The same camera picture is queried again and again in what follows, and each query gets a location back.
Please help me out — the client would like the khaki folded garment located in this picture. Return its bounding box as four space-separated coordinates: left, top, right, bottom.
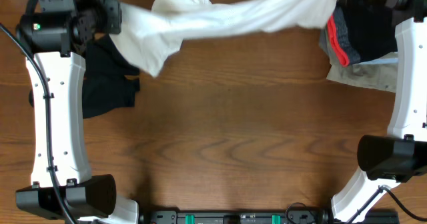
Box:
318 30 400 93

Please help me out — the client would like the black mounting rail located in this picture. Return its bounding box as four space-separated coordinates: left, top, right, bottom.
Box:
143 209 400 224

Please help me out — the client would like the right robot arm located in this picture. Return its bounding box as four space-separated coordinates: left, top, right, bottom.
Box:
317 0 426 223

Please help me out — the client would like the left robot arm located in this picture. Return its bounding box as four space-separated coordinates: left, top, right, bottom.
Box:
15 0 139 223

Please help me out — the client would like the light blue folded garment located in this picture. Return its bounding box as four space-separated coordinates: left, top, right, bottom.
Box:
360 52 398 65

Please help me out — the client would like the black t-shirt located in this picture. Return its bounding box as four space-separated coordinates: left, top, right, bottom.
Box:
82 35 140 119

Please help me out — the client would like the white t-shirt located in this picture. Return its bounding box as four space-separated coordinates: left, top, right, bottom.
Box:
110 0 337 77

